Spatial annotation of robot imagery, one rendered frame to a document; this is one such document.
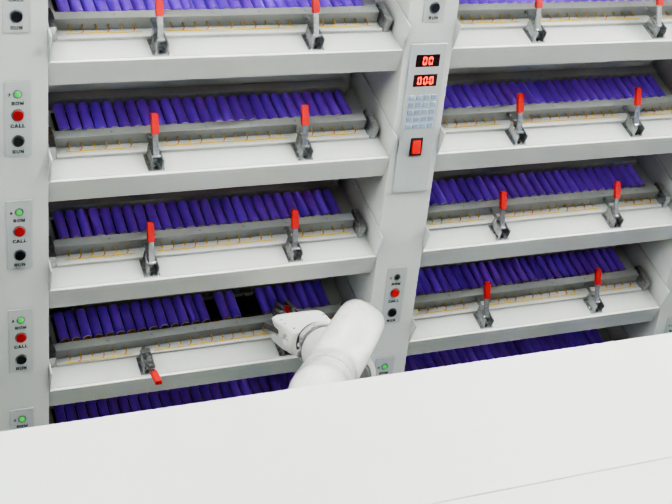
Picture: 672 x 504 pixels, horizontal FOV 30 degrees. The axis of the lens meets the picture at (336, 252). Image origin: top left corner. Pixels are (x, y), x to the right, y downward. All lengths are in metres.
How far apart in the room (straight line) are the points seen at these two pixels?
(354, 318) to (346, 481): 1.25
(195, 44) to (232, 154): 0.21
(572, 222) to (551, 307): 0.20
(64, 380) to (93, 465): 1.48
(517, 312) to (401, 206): 0.43
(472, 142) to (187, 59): 0.60
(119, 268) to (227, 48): 0.43
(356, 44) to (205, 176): 0.34
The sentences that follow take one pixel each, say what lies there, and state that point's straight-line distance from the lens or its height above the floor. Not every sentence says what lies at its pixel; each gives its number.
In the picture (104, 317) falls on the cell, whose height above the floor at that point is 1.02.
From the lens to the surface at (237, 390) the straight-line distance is 2.51.
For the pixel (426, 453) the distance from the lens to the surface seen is 0.82.
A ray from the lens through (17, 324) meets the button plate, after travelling 2.16.
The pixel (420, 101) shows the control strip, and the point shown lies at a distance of 2.22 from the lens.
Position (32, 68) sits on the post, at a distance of 1.98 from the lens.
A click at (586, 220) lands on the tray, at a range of 2.59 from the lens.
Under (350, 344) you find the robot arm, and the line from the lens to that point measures 1.99.
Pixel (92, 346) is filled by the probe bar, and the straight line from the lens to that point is 2.29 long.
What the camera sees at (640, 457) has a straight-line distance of 0.86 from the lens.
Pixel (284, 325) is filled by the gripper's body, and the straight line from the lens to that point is 2.23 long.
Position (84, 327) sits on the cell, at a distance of 2.32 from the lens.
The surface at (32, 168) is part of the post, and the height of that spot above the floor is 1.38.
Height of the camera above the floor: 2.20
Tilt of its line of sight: 27 degrees down
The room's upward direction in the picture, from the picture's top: 6 degrees clockwise
